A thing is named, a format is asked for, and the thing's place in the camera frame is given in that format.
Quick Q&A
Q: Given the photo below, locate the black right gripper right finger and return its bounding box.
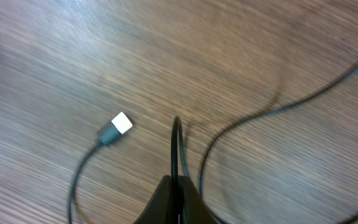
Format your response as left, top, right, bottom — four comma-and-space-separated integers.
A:
178, 175, 217, 224

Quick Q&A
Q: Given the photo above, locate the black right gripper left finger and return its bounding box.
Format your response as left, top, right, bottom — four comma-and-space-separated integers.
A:
134, 175, 172, 224

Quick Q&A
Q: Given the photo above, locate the black USB-A cable blue plug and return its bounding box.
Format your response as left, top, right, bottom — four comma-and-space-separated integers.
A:
66, 112, 190, 224

